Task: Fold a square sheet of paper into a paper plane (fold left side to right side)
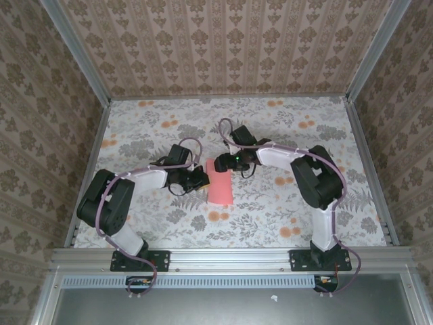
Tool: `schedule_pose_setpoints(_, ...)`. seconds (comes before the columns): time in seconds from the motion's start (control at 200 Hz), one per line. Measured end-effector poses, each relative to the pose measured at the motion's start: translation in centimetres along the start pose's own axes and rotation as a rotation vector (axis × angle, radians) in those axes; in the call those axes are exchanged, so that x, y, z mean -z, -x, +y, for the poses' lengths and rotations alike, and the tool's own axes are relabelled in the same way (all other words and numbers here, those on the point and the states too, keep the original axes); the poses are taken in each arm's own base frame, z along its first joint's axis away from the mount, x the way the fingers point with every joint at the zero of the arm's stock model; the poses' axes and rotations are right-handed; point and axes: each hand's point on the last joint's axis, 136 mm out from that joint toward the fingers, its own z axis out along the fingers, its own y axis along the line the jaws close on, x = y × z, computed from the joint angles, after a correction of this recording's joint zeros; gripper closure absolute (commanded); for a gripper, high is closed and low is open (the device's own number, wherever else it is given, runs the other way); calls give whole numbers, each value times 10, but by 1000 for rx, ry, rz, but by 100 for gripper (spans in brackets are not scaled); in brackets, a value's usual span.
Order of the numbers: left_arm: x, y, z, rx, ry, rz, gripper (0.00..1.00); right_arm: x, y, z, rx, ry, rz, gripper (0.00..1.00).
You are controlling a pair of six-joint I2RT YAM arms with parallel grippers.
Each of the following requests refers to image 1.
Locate aluminium side rail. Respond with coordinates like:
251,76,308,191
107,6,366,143
64,100,112,250
344,97,401,246

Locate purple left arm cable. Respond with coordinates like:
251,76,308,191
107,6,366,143
96,137,204,301

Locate black cable connector box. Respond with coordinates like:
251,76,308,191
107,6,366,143
125,276,154,295
313,274,339,293

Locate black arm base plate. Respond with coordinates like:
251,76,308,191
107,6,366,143
110,249,170,273
289,249,352,273

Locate pink paper sheet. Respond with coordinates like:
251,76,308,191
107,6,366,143
204,158,235,206

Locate grey metal panel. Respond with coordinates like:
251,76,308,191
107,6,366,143
52,287,415,325

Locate grey slotted cable duct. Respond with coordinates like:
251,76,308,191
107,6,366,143
62,274,321,288

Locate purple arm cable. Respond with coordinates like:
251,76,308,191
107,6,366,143
218,117,361,299
96,137,204,301

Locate floral printed tablecloth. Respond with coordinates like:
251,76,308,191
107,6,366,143
72,96,388,250

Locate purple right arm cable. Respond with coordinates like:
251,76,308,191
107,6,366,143
218,117,361,299

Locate aluminium corner post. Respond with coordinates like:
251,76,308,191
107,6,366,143
42,0,112,104
345,0,412,102

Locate thin aluminium rear rail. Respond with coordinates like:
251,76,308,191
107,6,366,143
110,95,348,102

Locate aluminium mounting rail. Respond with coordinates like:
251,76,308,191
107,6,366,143
50,246,415,274

